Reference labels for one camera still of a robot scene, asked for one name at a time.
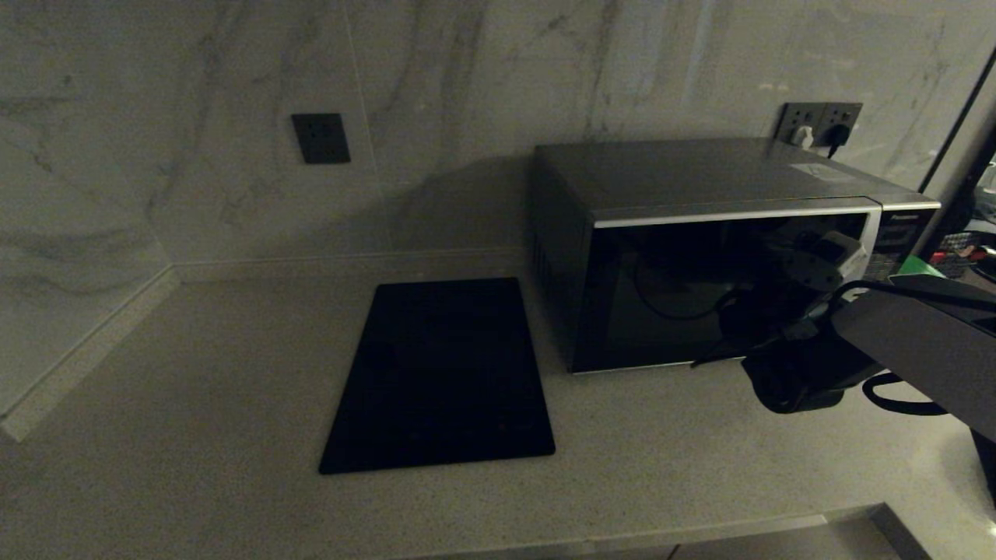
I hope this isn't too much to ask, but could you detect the black glass microwave door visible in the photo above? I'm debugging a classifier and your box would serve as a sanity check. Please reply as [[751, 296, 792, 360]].
[[573, 206, 882, 374]]

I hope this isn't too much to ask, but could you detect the silver black microwave oven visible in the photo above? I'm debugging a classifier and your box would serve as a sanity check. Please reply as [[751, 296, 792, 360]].
[[531, 138, 942, 376]]

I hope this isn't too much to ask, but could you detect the green cutting board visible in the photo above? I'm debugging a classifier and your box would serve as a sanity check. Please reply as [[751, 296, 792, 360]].
[[895, 255, 946, 279]]

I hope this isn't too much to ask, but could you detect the black induction cooktop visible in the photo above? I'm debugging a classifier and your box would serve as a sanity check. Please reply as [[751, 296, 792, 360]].
[[318, 277, 556, 475]]

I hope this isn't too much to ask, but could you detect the black shelf post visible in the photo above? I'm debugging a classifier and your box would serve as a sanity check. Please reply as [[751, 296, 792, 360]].
[[922, 148, 996, 259]]

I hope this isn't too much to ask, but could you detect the black wire basket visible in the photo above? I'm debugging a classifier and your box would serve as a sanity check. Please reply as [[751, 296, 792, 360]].
[[930, 232, 996, 277]]

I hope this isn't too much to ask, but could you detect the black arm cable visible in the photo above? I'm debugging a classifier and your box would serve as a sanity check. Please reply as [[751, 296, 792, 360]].
[[862, 372, 949, 417]]

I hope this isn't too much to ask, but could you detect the dark double wall socket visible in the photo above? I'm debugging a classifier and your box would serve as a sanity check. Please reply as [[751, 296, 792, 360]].
[[778, 102, 863, 147]]

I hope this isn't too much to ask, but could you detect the thin black frame bar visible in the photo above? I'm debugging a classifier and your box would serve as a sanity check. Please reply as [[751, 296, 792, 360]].
[[918, 43, 996, 194]]

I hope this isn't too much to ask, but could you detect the dark single wall socket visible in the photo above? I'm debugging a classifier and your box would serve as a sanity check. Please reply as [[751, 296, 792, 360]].
[[291, 113, 351, 165]]

